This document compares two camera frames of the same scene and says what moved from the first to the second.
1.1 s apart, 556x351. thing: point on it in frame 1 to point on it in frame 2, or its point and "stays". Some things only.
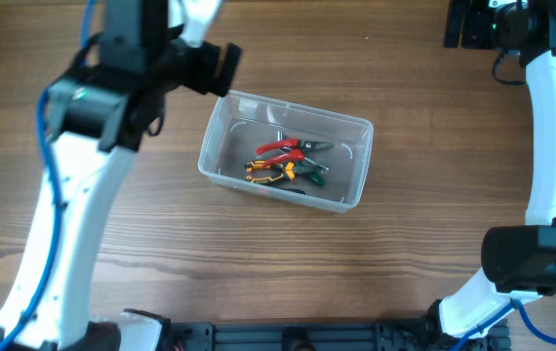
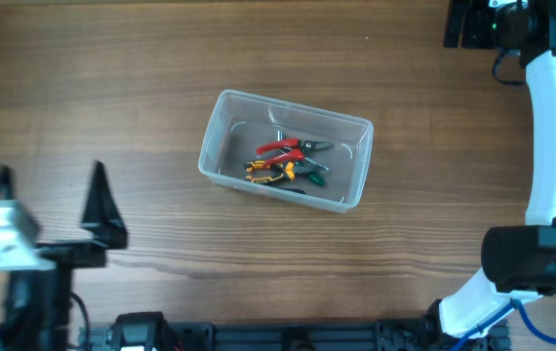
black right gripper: (477, 12) stays
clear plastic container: (288, 150) stays
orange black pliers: (288, 170) stays
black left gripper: (204, 77) to (101, 220)
